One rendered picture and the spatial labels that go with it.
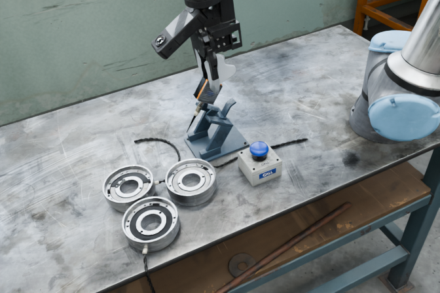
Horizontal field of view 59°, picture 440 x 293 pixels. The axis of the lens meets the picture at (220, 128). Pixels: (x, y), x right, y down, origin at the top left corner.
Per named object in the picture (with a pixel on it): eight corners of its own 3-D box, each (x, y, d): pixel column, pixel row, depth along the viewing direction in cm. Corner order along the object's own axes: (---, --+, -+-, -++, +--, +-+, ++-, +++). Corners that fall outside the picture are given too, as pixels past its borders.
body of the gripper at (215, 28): (243, 50, 78) (236, -9, 70) (204, 65, 76) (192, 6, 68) (226, 35, 83) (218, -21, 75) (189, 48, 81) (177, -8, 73)
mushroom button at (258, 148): (255, 172, 83) (255, 155, 79) (247, 160, 85) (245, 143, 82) (272, 165, 84) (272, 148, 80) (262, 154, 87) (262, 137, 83)
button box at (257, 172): (253, 188, 83) (252, 171, 80) (238, 166, 88) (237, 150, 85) (286, 174, 85) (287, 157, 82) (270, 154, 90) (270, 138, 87)
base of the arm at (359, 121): (384, 97, 103) (391, 65, 96) (430, 130, 92) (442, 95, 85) (336, 116, 99) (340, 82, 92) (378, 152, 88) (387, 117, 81)
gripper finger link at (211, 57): (222, 80, 78) (213, 40, 73) (215, 84, 78) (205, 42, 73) (213, 72, 82) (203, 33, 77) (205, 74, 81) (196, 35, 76)
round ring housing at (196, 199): (192, 217, 78) (189, 204, 75) (158, 191, 84) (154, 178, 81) (227, 186, 83) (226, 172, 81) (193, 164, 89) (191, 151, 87)
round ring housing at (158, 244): (135, 208, 81) (130, 195, 78) (184, 210, 80) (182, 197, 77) (120, 254, 73) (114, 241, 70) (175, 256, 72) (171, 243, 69)
